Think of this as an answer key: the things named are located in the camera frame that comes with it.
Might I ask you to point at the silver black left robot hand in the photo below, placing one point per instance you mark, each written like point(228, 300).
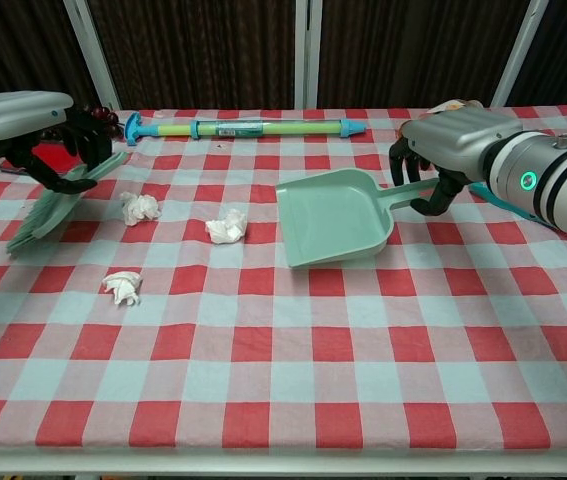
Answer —
point(13, 117)

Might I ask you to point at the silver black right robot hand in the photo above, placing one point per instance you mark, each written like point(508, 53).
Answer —
point(463, 137)

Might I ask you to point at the green plastic hand brush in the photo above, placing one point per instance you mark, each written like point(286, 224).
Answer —
point(45, 215)

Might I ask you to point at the green plastic dustpan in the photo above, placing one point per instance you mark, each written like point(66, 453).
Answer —
point(333, 220)

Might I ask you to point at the white tissue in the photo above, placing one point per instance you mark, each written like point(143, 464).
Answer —
point(225, 227)
point(139, 209)
point(123, 287)

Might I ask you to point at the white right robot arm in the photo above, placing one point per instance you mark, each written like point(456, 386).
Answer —
point(563, 180)

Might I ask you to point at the peach tea plastic bottle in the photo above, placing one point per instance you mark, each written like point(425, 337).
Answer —
point(455, 105)

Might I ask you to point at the teal clear snack bag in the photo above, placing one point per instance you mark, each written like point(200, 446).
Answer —
point(483, 192)

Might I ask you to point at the dark red grape bunch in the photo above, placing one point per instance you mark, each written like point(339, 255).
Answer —
point(109, 118)

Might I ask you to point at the blue green water pump toy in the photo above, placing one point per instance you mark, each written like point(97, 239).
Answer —
point(243, 128)

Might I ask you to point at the red white checked tablecloth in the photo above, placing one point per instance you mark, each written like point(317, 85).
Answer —
point(283, 350)

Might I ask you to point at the white partition frame post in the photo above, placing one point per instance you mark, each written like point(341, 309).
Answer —
point(93, 55)
point(307, 50)
point(518, 55)

